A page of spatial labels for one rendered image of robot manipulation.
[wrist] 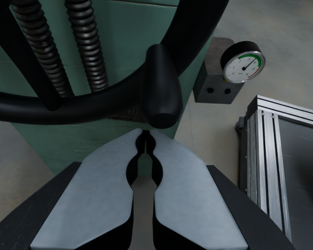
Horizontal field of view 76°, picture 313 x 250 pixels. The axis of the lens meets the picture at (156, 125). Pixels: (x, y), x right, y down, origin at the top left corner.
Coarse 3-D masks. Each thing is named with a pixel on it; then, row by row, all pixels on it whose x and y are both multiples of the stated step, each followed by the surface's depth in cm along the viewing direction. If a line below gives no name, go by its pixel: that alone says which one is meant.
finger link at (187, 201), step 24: (168, 144) 11; (168, 168) 9; (192, 168) 9; (168, 192) 8; (192, 192) 8; (216, 192) 8; (168, 216) 7; (192, 216) 7; (216, 216) 7; (168, 240) 7; (192, 240) 6; (216, 240) 6; (240, 240) 6
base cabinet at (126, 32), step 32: (64, 0) 28; (96, 0) 28; (64, 32) 32; (128, 32) 32; (160, 32) 32; (0, 64) 36; (64, 64) 37; (128, 64) 38; (192, 64) 38; (32, 96) 43; (32, 128) 53; (64, 128) 54; (96, 128) 55; (128, 128) 55; (64, 160) 71
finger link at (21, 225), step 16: (64, 176) 8; (48, 192) 7; (16, 208) 7; (32, 208) 7; (48, 208) 7; (0, 224) 6; (16, 224) 6; (32, 224) 6; (0, 240) 6; (16, 240) 6; (32, 240) 6
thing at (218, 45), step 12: (216, 48) 40; (204, 60) 38; (216, 60) 38; (204, 72) 37; (216, 72) 36; (204, 84) 38; (216, 84) 38; (228, 84) 38; (240, 84) 38; (204, 96) 41; (216, 96) 41; (228, 96) 41
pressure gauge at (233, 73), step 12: (228, 48) 31; (240, 48) 30; (252, 48) 29; (228, 60) 30; (240, 60) 30; (252, 60) 30; (264, 60) 30; (228, 72) 32; (240, 72) 32; (252, 72) 32
